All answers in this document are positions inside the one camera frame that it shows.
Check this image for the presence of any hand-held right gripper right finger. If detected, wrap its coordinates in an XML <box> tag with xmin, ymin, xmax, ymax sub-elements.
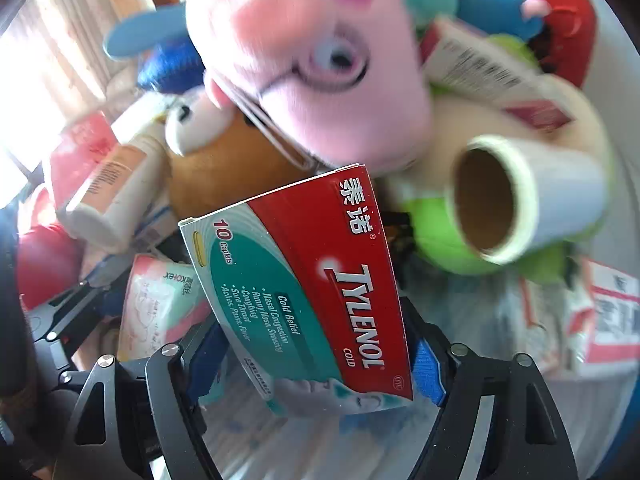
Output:
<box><xmin>400</xmin><ymin>297</ymin><xmax>576</xmax><ymax>480</ymax></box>

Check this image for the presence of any brown bear plush toy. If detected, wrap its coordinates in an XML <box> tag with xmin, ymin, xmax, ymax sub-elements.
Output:
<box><xmin>165</xmin><ymin>92</ymin><xmax>321</xmax><ymax>228</ymax></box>

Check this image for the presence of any red toy suitcase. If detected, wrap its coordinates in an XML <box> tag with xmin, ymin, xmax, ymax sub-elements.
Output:
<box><xmin>450</xmin><ymin>0</ymin><xmax>598</xmax><ymax>88</ymax></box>

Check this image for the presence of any red and green medicine box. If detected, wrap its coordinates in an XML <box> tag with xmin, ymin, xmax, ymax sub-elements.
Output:
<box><xmin>179</xmin><ymin>162</ymin><xmax>416</xmax><ymax>417</ymax></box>

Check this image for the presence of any white bottle with orange label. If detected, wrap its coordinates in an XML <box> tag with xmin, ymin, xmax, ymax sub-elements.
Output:
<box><xmin>55</xmin><ymin>105</ymin><xmax>173</xmax><ymax>253</ymax></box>

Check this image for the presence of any pink floral tissue pack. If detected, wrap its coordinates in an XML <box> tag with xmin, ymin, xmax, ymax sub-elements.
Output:
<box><xmin>42</xmin><ymin>110</ymin><xmax>121</xmax><ymax>211</ymax></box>

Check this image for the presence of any pink sanitary pad pack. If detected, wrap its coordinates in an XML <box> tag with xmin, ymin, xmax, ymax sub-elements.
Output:
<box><xmin>117</xmin><ymin>254</ymin><xmax>221</xmax><ymax>361</ymax></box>

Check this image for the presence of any green frog plush toy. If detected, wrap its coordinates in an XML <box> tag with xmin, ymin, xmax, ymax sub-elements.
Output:
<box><xmin>387</xmin><ymin>35</ymin><xmax>618</xmax><ymax>278</ymax></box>

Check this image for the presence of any dark blue plush toy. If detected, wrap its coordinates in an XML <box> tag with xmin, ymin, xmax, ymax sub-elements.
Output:
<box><xmin>137</xmin><ymin>37</ymin><xmax>211</xmax><ymax>96</ymax></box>

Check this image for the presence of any white lint roller refill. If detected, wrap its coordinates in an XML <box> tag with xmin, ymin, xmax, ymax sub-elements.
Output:
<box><xmin>452</xmin><ymin>135</ymin><xmax>608</xmax><ymax>263</ymax></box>

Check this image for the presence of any white and red barcode box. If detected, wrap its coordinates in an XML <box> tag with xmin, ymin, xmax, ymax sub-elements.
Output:
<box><xmin>420</xmin><ymin>17</ymin><xmax>573</xmax><ymax>133</ymax></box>

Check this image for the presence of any red and white label packet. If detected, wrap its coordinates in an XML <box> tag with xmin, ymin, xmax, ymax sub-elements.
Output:
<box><xmin>565</xmin><ymin>255</ymin><xmax>640</xmax><ymax>376</ymax></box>

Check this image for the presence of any pig plush in red dress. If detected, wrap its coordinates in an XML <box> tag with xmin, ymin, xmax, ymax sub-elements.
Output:
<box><xmin>15</xmin><ymin>187</ymin><xmax>86</xmax><ymax>311</ymax></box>

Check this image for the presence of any light curtain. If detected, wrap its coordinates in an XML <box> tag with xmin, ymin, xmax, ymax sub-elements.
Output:
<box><xmin>0</xmin><ymin>0</ymin><xmax>166</xmax><ymax>181</ymax></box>

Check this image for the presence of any pink pig plush with glasses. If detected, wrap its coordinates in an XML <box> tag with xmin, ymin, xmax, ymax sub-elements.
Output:
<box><xmin>185</xmin><ymin>0</ymin><xmax>458</xmax><ymax>176</ymax></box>

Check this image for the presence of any small blue plush toy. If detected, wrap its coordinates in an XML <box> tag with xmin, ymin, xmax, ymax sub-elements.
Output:
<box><xmin>457</xmin><ymin>0</ymin><xmax>548</xmax><ymax>43</ymax></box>

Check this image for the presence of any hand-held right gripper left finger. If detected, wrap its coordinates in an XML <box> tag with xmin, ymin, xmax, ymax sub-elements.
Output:
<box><xmin>62</xmin><ymin>322</ymin><xmax>226</xmax><ymax>480</ymax></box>

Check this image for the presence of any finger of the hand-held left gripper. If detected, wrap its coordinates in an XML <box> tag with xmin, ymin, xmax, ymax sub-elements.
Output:
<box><xmin>27</xmin><ymin>280</ymin><xmax>111</xmax><ymax>342</ymax></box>

